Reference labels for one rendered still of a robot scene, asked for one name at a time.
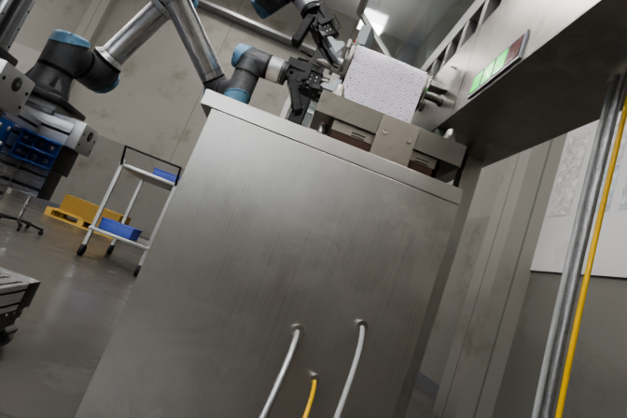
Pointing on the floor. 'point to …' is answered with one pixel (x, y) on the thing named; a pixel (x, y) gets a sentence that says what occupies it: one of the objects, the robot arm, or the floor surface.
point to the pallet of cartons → (81, 210)
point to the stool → (21, 216)
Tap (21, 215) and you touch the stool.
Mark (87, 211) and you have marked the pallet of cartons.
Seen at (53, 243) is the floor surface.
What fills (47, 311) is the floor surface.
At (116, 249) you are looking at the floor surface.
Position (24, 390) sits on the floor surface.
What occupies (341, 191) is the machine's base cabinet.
